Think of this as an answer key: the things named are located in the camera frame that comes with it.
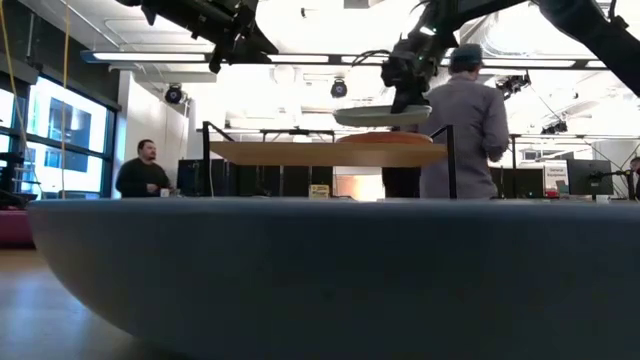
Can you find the blue plate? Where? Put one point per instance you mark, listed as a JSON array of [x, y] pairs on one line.
[[325, 275]]

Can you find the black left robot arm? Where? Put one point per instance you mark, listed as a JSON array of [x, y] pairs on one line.
[[175, 10]]

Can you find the black background station frame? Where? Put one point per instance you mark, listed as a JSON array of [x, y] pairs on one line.
[[575, 136]]

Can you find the wooden shelf with black legs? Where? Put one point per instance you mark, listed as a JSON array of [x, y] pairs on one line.
[[325, 154]]

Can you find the yellow labelled box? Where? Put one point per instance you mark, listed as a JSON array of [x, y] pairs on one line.
[[319, 191]]

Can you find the person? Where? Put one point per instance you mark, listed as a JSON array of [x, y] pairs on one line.
[[635, 180], [465, 140], [142, 177]]

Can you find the black ceiling camera cluster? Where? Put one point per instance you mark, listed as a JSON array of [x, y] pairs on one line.
[[512, 85], [554, 128]]

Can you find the black background monitor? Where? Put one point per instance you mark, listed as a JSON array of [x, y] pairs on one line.
[[590, 177]]

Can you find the salmon plate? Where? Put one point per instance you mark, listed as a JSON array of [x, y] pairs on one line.
[[385, 138]]

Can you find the black cabinet row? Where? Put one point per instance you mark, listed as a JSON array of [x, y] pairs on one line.
[[250, 180]]

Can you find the long ceiling light bar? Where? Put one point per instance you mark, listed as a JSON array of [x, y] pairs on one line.
[[150, 56]]

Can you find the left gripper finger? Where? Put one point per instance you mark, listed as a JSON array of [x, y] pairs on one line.
[[247, 56], [260, 46]]

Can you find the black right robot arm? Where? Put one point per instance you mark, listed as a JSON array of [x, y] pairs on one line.
[[590, 25]]

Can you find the large window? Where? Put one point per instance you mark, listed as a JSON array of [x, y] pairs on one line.
[[70, 125]]

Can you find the dark equipment stand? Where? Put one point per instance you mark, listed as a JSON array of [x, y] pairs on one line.
[[12, 180]]

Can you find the round black ceiling speaker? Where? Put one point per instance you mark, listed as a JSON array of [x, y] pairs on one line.
[[173, 94], [338, 89]]

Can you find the teal green plate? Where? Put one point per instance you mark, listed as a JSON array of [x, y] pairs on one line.
[[370, 117]]

